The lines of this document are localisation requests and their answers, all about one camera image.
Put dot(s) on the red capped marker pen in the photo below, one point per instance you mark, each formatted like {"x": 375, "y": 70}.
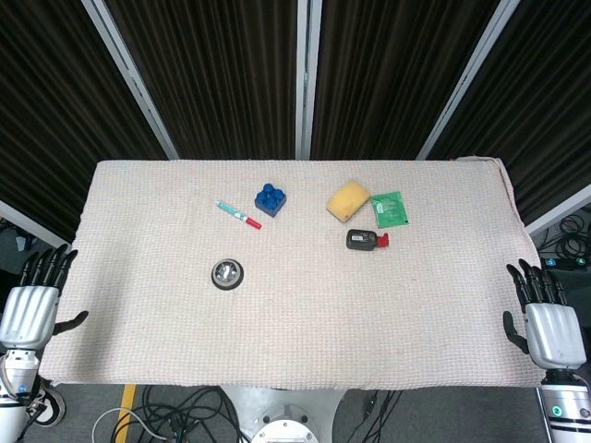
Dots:
{"x": 238, "y": 214}

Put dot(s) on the white partition frame post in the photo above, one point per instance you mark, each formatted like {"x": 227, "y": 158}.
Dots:
{"x": 130, "y": 78}
{"x": 466, "y": 78}
{"x": 306, "y": 78}

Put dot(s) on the green foil sachet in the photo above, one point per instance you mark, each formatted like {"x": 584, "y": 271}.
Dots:
{"x": 390, "y": 209}

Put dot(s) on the black white sneaker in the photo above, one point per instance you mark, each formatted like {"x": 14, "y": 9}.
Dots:
{"x": 49, "y": 406}

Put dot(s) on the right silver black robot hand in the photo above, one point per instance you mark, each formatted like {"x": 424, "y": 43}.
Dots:
{"x": 553, "y": 332}

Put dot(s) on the beige woven table cloth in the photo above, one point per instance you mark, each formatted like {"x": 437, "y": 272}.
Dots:
{"x": 295, "y": 286}

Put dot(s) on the yellow sponge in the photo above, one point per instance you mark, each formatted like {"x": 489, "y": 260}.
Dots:
{"x": 348, "y": 199}

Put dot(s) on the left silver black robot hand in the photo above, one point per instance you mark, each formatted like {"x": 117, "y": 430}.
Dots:
{"x": 28, "y": 310}

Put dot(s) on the blue toy building block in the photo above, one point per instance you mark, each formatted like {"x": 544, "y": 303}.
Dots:
{"x": 271, "y": 199}

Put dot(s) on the black bottle red cap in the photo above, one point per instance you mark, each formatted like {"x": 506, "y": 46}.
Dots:
{"x": 365, "y": 240}

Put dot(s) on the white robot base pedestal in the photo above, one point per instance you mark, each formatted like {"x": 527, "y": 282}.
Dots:
{"x": 286, "y": 415}

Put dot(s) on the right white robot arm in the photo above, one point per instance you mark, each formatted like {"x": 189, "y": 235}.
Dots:
{"x": 565, "y": 406}

